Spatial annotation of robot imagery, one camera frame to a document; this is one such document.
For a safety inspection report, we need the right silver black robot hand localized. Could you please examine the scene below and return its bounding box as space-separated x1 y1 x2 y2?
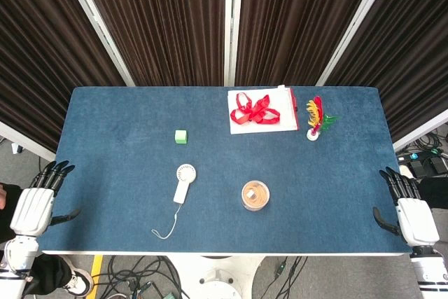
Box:
372 167 440 248

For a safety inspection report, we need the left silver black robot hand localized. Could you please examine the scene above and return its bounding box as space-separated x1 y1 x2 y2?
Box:
9 160 82 237

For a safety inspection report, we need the white handheld fan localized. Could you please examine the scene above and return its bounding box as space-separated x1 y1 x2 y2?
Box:
150 163 197 241

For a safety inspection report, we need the black trouser leg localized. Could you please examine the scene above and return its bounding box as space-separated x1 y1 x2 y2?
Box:
0 182 73 297

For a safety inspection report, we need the white black sneaker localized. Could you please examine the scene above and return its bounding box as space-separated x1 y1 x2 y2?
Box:
62 256 95 297

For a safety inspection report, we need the blue table cloth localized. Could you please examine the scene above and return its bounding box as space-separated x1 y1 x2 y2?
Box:
36 85 413 254

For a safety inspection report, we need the colourful feather shuttlecock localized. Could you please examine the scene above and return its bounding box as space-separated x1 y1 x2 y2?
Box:
306 95 341 141

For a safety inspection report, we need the brown pleated curtain panel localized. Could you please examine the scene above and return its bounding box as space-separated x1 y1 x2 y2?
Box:
75 0 227 87
0 0 127 143
234 0 383 87
327 0 448 143

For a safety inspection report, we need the clear jar of rubber bands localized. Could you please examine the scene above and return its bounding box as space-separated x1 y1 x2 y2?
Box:
241 179 271 212

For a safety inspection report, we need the black floor cable bundle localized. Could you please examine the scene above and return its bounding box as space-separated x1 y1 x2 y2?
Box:
104 255 183 299

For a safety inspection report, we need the black cable with green plug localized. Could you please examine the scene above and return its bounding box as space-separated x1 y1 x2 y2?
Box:
268 256 309 295

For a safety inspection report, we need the red lanyard ribbon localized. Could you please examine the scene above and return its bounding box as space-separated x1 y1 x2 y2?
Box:
230 92 281 126

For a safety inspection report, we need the white frame post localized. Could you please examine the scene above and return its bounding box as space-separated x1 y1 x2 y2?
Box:
316 0 399 87
57 0 136 87
223 0 244 87

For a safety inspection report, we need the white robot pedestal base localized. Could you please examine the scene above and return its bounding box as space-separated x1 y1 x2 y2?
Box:
167 255 267 299

